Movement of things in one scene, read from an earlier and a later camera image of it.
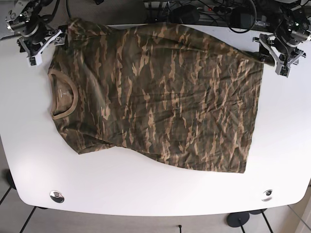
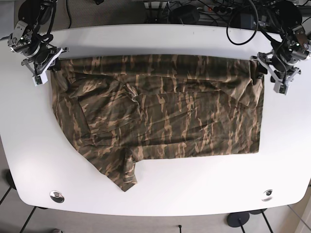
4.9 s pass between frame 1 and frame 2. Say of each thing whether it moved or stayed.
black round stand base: stayed
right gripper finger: moved
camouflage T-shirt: moved
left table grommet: stayed
